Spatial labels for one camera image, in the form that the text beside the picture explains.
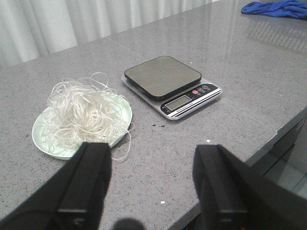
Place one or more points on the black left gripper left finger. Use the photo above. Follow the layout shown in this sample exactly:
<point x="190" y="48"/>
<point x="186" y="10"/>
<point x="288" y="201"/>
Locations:
<point x="72" y="199"/>

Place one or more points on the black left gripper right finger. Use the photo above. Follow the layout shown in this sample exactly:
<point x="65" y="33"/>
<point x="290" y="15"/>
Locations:
<point x="233" y="196"/>

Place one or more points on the white pleated curtain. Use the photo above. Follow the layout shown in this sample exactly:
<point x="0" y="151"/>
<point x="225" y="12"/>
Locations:
<point x="30" y="29"/>

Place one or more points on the black silver kitchen scale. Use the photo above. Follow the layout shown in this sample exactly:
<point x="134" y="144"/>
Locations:
<point x="171" y="87"/>

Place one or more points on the pale green round plate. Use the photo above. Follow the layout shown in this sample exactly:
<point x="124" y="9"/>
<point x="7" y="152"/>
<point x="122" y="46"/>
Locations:
<point x="60" y="132"/>

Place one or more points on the blue cloth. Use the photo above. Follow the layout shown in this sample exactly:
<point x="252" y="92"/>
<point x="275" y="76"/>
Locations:
<point x="284" y="8"/>

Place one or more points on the white vermicelli noodle bundle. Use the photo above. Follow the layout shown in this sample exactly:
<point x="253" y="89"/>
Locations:
<point x="67" y="91"/>

